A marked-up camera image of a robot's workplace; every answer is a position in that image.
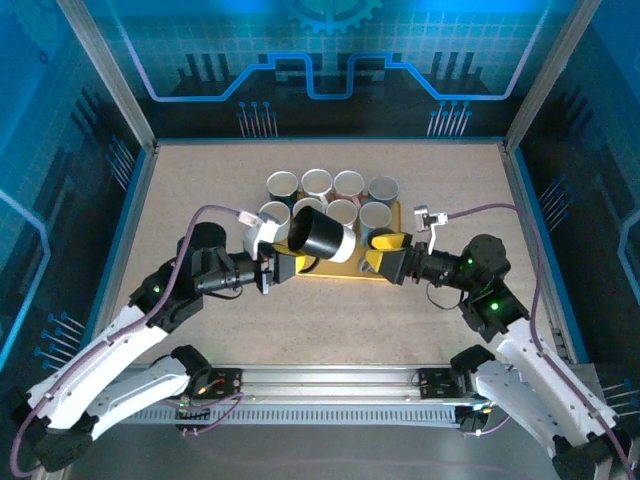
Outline slotted grey cable duct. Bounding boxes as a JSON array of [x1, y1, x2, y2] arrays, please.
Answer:
[[119, 405, 461, 427]]

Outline aluminium front rail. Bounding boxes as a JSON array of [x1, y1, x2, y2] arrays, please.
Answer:
[[114, 363, 546, 407]]

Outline steel sheet panel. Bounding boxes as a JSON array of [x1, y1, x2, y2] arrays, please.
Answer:
[[69, 424, 556, 480]]

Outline pale pink mug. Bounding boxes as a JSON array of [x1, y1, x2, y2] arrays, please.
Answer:
[[325, 198, 359, 234]]

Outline dark green mug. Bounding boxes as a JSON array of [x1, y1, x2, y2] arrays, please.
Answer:
[[265, 170, 301, 206]]

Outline black mug white base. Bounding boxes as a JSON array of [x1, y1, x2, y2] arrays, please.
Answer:
[[287, 204, 359, 264]]

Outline grey mug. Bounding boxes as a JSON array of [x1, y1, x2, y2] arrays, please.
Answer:
[[259, 200, 293, 236]]

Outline yellow plastic tray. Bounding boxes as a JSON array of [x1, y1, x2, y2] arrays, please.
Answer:
[[269, 199, 404, 281]]

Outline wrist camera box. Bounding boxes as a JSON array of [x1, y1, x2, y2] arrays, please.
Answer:
[[413, 203, 449, 254], [237, 208, 281, 261]]

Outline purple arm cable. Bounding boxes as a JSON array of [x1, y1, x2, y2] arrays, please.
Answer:
[[9, 204, 261, 476], [446, 202, 634, 480]]

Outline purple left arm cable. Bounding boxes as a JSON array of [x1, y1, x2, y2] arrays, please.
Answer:
[[9, 204, 261, 476]]

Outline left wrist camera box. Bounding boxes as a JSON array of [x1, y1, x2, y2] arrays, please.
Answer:
[[237, 208, 281, 261]]

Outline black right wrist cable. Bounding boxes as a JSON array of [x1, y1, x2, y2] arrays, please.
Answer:
[[424, 280, 469, 310]]

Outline aluminium side rail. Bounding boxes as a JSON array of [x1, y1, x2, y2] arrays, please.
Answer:
[[82, 142, 162, 365], [499, 142, 576, 364]]

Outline aluminium frame post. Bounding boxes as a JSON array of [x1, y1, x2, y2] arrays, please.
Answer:
[[55, 0, 161, 151], [502, 0, 601, 151]]

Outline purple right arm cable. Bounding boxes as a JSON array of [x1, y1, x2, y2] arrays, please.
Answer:
[[446, 202, 634, 480]]

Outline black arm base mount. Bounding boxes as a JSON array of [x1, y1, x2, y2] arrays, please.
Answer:
[[199, 367, 246, 401], [417, 367, 464, 401]]

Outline light green mug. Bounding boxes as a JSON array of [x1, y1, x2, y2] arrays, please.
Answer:
[[292, 196, 327, 217]]

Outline light blue mug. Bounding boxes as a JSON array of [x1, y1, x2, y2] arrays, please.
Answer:
[[357, 200, 394, 236]]

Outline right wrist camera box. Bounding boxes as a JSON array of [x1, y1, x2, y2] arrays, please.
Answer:
[[413, 203, 449, 254]]

